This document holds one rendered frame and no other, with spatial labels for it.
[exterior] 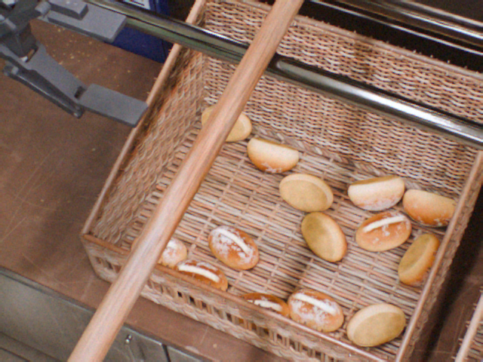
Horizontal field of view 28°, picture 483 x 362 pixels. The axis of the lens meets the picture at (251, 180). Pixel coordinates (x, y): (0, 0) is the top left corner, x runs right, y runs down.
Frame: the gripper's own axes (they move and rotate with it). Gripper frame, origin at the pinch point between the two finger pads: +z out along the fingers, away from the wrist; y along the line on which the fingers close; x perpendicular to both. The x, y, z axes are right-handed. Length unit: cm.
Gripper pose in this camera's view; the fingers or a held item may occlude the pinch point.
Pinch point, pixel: (121, 72)
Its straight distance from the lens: 96.9
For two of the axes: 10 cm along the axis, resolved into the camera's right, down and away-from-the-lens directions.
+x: -4.3, 7.8, -4.6
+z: 9.0, 3.4, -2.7
